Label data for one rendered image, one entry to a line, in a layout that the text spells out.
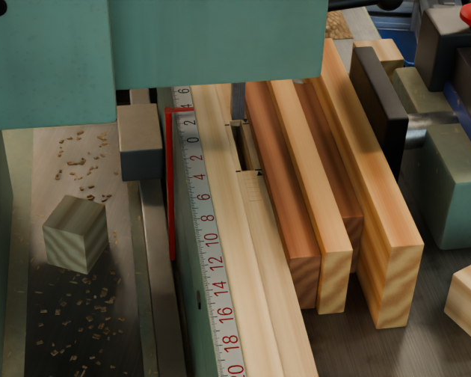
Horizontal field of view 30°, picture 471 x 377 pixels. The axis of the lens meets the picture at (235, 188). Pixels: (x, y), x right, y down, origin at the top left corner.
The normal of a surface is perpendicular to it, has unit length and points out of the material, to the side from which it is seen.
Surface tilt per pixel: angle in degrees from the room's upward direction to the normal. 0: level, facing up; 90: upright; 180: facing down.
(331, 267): 90
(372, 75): 0
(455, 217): 90
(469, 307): 90
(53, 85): 90
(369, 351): 0
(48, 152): 0
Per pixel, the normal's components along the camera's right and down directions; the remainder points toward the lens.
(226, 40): 0.14, 0.64
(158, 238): 0.03, -0.77
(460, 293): -0.84, 0.33
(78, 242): -0.32, 0.60
